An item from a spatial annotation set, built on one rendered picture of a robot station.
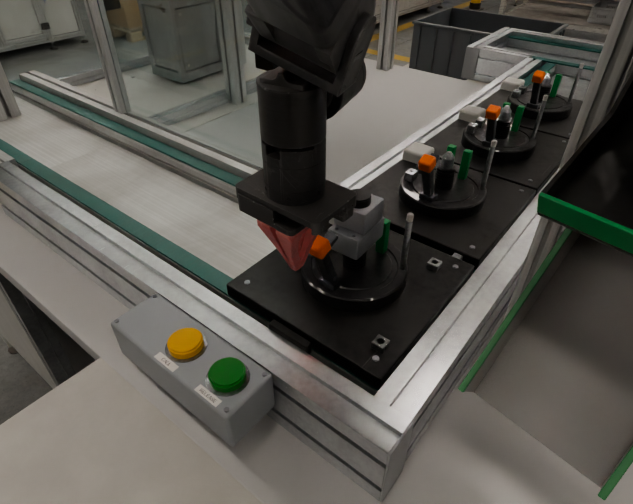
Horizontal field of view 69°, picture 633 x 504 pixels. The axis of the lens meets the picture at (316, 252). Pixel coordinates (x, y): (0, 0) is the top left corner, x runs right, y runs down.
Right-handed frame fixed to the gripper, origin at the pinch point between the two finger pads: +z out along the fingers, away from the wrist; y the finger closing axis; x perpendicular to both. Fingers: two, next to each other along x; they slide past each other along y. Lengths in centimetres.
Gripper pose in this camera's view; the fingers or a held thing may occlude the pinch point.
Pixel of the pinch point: (297, 261)
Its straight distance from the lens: 49.8
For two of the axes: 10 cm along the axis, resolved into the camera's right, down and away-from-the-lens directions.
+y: -7.8, -4.0, 4.8
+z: 0.0, 7.7, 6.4
